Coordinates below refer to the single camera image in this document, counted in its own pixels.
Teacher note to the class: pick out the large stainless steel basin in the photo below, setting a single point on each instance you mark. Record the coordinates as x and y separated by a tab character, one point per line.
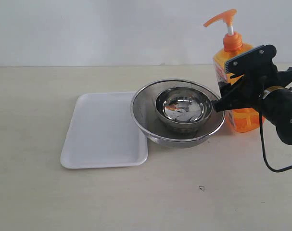
144	114

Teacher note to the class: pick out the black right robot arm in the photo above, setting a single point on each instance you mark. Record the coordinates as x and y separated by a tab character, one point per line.
283	120

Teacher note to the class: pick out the orange dish soap pump bottle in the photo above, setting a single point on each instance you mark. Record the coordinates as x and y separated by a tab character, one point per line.
241	120

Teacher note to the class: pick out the white rectangular plastic tray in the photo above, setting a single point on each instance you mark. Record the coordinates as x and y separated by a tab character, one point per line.
103	134

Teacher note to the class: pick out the small stainless steel bowl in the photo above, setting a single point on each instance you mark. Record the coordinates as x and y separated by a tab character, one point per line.
183	108

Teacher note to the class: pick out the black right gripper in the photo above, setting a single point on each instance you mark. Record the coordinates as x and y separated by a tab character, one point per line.
261	89

